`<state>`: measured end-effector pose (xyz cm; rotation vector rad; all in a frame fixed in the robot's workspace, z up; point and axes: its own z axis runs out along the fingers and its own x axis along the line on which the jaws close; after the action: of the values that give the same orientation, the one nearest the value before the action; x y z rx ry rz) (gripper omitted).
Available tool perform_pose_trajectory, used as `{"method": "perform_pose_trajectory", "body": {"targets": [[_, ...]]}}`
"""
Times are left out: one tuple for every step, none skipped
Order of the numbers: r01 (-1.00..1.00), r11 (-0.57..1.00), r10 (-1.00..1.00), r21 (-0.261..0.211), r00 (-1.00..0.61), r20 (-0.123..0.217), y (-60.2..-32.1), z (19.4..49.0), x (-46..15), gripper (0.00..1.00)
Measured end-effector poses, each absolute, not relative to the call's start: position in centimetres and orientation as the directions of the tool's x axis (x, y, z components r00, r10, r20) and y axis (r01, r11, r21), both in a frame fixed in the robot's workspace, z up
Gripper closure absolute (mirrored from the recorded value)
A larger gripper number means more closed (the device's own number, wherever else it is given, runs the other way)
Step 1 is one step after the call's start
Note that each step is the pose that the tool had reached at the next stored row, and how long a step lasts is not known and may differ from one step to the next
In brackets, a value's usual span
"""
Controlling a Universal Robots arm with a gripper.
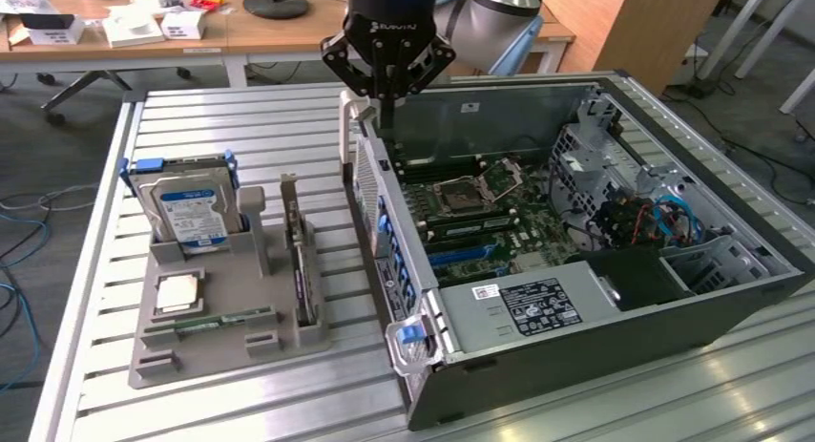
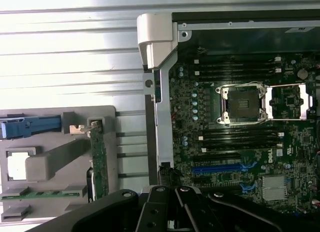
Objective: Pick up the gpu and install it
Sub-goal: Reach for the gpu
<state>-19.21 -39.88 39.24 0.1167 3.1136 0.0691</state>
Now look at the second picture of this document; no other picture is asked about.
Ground short black expansion slot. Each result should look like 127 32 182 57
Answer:
193 176 216 184

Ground blue expansion slot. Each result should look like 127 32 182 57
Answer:
191 163 259 174

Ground silver chipset heatsink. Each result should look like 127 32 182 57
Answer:
261 176 288 201

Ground black open PC case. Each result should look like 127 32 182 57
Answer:
136 13 320 217

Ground grey parts rack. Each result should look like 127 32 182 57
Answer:
0 105 118 215

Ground CPU socket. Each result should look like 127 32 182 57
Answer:
216 83 268 125

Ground green motherboard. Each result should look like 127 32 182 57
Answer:
168 54 320 215

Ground silver socket cover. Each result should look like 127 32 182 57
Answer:
264 83 315 121

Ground silver CPU chip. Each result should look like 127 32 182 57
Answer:
6 151 28 180

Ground hard disk in blue caddy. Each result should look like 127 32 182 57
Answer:
0 114 63 140

